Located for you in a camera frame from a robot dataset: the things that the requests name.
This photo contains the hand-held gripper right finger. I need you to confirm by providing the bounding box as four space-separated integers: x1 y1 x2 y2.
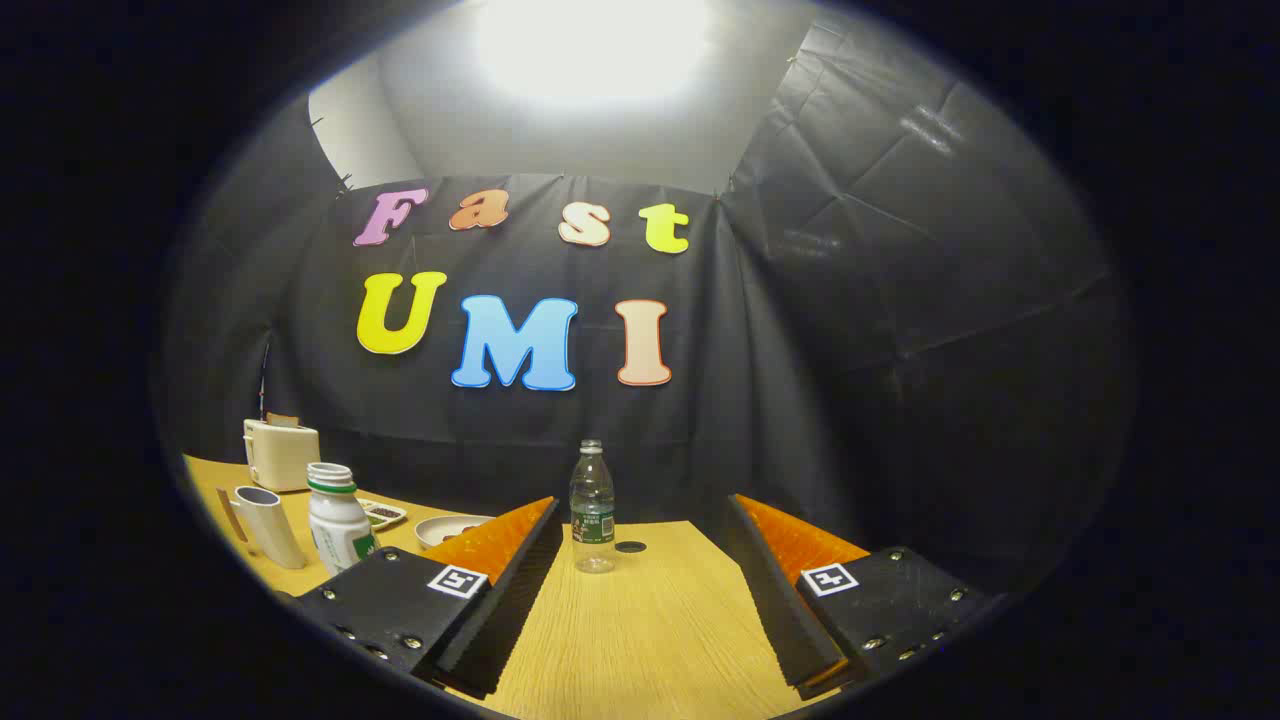
727 493 1001 701

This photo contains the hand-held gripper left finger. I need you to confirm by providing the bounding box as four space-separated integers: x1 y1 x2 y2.
290 496 564 701

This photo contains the white juice bottle green ring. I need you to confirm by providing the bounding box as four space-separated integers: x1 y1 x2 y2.
306 462 381 576

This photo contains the white cup wooden handle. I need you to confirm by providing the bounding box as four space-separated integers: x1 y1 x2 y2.
216 485 308 571

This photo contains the clear plastic water bottle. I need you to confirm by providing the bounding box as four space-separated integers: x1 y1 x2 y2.
569 439 617 575

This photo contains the white round plate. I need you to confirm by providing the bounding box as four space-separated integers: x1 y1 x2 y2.
414 514 496 551

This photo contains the wooden table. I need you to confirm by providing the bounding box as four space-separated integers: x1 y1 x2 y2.
183 455 871 720

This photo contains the cream toaster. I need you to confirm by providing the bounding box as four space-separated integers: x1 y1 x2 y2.
243 418 322 493

